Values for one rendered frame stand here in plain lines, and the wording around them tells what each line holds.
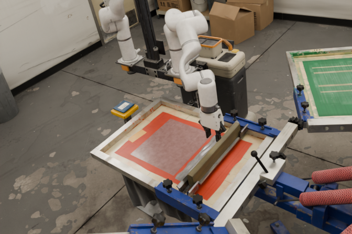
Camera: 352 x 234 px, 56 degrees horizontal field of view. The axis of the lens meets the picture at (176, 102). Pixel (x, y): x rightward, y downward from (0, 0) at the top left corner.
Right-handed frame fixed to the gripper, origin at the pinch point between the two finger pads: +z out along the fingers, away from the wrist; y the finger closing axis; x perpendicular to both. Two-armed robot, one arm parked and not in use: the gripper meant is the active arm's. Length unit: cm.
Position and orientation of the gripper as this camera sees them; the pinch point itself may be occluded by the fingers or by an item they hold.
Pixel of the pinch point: (213, 134)
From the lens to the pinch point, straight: 151.9
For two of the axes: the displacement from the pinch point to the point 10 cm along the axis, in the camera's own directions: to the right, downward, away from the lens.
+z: 1.7, 8.2, 5.5
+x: -6.2, 5.2, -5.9
